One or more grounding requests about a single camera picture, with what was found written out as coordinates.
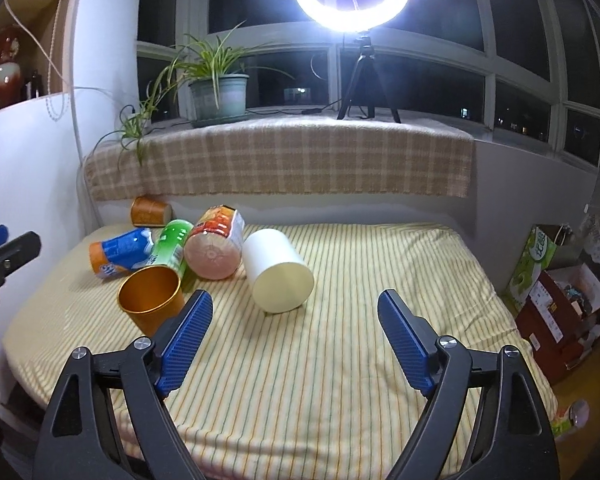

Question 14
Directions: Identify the brown paper cup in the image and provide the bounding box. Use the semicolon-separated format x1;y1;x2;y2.
130;195;173;228

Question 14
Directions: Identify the spider plant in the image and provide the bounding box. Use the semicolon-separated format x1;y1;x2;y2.
92;20;297;167

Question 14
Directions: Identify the gold metal cup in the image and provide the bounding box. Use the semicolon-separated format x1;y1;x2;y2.
117;265;186;336

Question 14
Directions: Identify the red and white vase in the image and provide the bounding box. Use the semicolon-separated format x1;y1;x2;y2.
0;27;31;114

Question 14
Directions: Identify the black tripod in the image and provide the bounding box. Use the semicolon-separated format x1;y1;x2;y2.
336;31;403;125

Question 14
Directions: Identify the white bead cord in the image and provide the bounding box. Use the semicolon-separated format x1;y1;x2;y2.
44;0;70;122

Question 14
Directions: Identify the flower pot saucer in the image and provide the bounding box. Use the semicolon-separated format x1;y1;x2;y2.
189;111;251;129

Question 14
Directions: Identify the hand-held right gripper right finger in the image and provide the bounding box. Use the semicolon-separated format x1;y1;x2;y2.
377;288;561;480

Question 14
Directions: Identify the red cardboard box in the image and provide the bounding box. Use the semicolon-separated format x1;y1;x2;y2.
514;264;600;386

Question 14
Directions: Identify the plaid blanket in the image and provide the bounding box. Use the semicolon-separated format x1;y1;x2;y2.
83;114;476;201

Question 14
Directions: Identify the yellow striped bed sheet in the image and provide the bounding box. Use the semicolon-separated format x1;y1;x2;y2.
2;222;559;467

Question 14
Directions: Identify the blue and orange printed cup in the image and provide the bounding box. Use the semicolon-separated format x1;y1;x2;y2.
88;227;155;280

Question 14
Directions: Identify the red and orange noodle cup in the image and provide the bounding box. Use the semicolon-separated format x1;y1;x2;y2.
183;204;246;280

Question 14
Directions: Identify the white cup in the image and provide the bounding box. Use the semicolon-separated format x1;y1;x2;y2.
242;228;315;316

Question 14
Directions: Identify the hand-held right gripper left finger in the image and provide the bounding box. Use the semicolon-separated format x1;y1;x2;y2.
32;289;214;480

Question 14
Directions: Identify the green printed cup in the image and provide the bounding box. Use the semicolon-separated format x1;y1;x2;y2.
150;218;195;281

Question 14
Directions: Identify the green carton box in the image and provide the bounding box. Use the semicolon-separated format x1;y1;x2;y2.
502;224;574;316

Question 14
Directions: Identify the wooden shelf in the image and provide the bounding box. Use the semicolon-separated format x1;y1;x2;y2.
0;0;89;119

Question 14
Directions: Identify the colourful snack packet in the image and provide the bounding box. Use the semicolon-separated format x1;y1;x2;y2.
549;399;591;442

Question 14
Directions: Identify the grey-green flower pot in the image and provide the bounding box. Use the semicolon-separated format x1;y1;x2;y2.
188;73;250;119

